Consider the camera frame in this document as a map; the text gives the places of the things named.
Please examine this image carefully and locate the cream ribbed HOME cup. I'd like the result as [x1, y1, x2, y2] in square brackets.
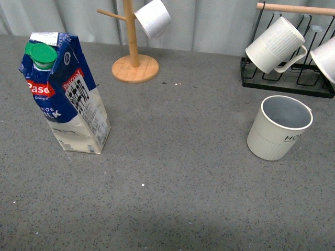
[247, 95, 314, 161]

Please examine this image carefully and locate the blue white milk carton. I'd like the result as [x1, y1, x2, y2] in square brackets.
[19, 32, 111, 154]

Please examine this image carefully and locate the wooden mug tree stand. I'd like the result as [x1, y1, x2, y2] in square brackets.
[97, 1, 159, 84]

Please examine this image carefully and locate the white mug on tree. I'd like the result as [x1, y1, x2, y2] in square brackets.
[135, 0, 172, 39]

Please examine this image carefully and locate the cream ribbed hanging mug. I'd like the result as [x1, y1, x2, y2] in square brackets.
[245, 17, 308, 74]

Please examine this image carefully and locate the white mug black handle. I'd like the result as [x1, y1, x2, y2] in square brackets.
[310, 37, 335, 85]

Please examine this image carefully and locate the black wire mug rack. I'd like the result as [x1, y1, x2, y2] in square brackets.
[240, 2, 334, 98]

